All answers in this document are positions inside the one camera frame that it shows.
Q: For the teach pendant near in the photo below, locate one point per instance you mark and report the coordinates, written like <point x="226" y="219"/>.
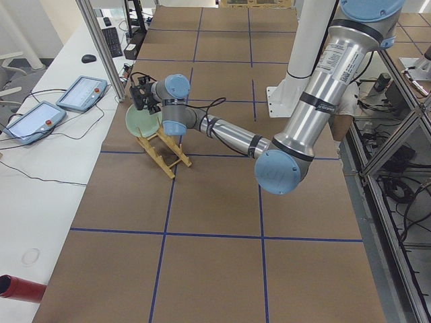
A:
<point x="36" y="123"/>

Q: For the black keyboard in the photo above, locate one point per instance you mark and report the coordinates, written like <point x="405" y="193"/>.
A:
<point x="112" y="40"/>

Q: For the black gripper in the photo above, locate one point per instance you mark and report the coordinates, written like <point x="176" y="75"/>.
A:
<point x="148" y="99"/>

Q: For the wooden plate drying rack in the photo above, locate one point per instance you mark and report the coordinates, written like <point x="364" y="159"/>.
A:
<point x="164" y="150"/>

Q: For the red cylinder tube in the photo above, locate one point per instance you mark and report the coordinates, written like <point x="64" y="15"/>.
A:
<point x="21" y="289"/>

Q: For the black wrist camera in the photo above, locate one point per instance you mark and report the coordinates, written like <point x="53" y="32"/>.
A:
<point x="133" y="89"/>

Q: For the teach pendant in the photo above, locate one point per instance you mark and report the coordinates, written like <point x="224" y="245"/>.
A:
<point x="36" y="123"/>
<point x="83" y="93"/>

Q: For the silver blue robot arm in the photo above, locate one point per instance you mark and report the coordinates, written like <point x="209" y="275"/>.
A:
<point x="358" y="27"/>

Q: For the teach pendant far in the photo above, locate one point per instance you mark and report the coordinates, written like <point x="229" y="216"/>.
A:
<point x="83" y="93"/>

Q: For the black computer mouse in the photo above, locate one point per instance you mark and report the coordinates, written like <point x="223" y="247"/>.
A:
<point x="88" y="58"/>

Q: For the aluminium frame rail right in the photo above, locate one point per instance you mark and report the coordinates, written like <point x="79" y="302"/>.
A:
<point x="390" y="136"/>

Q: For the grey aluminium frame post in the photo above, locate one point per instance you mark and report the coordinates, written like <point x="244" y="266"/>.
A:
<point x="95" y="31"/>

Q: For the person in beige clothes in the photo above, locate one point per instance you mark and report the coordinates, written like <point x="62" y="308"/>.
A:
<point x="345" y="113"/>

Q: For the pale green ceramic plate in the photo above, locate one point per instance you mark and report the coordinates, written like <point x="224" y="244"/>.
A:
<point x="140" y="123"/>

